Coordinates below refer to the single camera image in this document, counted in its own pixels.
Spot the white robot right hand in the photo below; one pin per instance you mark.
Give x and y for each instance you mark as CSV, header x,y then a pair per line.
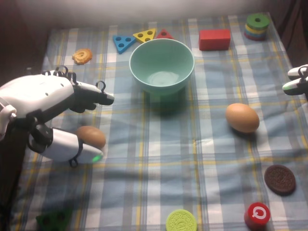
x,y
294,86

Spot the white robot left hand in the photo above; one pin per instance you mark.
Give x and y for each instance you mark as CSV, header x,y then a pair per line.
x,y
36,93

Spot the brown egg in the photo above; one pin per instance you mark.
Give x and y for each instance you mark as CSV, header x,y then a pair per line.
x,y
242,118
92,137

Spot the teal bowl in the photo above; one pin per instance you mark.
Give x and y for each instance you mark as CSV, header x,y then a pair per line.
x,y
161,65

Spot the tan swirl biscuit toy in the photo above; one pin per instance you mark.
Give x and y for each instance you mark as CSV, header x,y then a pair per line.
x,y
82,56

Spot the red rectangular block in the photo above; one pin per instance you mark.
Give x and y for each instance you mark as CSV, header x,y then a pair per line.
x,y
214,39

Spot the brown sandwich cookie toy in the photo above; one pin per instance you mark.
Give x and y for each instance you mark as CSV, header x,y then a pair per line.
x,y
279,180

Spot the blue triangle peg block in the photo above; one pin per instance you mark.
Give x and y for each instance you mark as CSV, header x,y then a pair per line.
x,y
120,47

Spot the yellow triangle peg block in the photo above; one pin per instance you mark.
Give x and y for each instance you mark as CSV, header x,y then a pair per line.
x,y
140,38

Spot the green triangle peg block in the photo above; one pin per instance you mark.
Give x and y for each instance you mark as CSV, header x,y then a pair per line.
x,y
54,220

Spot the red cylinder block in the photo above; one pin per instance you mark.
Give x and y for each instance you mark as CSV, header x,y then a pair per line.
x,y
257,216

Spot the red triangle peg block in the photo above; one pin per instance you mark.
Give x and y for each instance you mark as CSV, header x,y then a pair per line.
x,y
164,35

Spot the blue plaid cloth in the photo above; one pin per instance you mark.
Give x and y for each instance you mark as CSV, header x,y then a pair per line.
x,y
168,149

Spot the green sandwich cookie toy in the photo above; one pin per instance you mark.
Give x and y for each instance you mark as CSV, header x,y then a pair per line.
x,y
181,221

